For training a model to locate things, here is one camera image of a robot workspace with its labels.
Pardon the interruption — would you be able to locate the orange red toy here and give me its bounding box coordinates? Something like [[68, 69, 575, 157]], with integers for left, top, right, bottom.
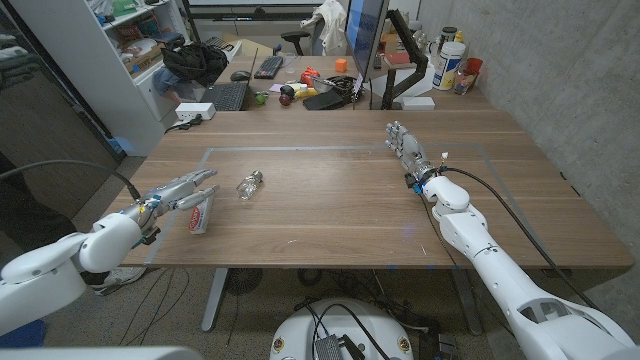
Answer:
[[299, 65, 321, 87]]

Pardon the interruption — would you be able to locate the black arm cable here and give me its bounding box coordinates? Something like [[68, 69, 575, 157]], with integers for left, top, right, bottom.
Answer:
[[0, 158, 144, 202], [439, 166, 602, 312]]

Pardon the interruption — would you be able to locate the white shelf unit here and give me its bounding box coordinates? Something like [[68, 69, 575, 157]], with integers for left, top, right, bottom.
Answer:
[[9, 0, 191, 157]]

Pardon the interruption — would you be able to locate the black backpack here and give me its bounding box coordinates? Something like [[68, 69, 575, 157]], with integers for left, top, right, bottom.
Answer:
[[160, 42, 230, 87]]

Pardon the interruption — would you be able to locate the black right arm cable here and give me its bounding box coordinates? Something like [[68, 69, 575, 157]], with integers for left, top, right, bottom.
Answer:
[[439, 166, 602, 312]]

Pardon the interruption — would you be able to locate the small white box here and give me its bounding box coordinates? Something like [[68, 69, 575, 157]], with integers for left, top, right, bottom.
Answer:
[[401, 96, 436, 111]]

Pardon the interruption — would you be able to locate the black round floor fan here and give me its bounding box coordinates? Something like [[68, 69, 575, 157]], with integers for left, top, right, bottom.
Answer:
[[227, 268, 264, 296]]

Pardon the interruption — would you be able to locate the dark laptop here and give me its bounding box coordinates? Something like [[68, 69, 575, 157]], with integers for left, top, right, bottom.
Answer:
[[199, 47, 260, 112]]

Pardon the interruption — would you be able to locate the white jacket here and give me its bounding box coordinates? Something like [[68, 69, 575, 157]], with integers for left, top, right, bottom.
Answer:
[[299, 0, 349, 56]]

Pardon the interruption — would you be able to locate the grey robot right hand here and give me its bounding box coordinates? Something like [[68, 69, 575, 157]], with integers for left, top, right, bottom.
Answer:
[[384, 120, 438, 183]]

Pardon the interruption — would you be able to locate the black keyboard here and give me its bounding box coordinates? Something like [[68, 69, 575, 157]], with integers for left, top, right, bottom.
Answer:
[[253, 54, 285, 80]]

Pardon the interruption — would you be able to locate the white sneaker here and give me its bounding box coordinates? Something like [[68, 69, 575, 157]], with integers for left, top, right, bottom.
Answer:
[[94, 266, 149, 296]]

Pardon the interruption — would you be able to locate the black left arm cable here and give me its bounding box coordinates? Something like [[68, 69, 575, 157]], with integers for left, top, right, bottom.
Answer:
[[0, 158, 144, 202]]

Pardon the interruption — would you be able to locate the metal bowl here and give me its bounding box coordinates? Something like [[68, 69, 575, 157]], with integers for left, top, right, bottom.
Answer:
[[310, 74, 337, 95]]

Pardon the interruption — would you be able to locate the small clear bottle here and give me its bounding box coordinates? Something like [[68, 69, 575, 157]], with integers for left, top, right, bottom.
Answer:
[[235, 170, 264, 201]]

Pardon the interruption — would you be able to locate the white wipes canister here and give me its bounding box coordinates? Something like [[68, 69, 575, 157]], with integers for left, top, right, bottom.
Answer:
[[432, 41, 467, 92]]

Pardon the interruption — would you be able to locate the grey table leg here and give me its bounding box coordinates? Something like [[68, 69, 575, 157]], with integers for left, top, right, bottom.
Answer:
[[449, 268, 484, 336], [200, 268, 230, 333]]

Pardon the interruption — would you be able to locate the toothpaste box red and white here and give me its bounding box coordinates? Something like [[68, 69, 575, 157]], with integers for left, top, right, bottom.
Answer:
[[188, 193, 215, 236]]

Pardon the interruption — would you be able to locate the grey gloved person hand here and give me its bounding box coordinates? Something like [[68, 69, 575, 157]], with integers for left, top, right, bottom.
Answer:
[[0, 45, 41, 87]]

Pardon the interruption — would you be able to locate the red book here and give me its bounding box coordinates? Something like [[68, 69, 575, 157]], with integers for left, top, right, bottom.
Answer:
[[383, 51, 412, 67]]

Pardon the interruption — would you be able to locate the person in dark trousers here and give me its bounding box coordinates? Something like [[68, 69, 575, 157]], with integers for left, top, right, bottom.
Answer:
[[0, 152, 114, 289]]

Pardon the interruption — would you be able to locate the red cup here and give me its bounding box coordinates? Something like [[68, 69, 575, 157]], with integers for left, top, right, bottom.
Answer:
[[464, 57, 485, 89]]

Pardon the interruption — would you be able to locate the white robot torso base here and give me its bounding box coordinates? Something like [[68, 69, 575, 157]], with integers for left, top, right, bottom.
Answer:
[[269, 298, 415, 360]]

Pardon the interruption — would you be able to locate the white power strip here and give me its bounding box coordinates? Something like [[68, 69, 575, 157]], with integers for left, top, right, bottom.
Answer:
[[174, 102, 217, 122]]

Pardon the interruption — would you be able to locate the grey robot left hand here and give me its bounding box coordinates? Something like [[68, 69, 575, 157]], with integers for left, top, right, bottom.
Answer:
[[124, 168, 221, 234]]

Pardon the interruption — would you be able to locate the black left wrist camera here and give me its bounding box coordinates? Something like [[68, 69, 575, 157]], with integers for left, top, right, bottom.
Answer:
[[132, 225, 162, 247]]

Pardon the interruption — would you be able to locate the computer monitor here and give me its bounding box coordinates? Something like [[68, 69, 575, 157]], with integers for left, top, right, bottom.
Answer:
[[344, 0, 390, 84]]

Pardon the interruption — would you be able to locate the black cable coil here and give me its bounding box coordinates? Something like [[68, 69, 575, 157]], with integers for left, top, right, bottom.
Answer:
[[329, 74, 364, 101]]

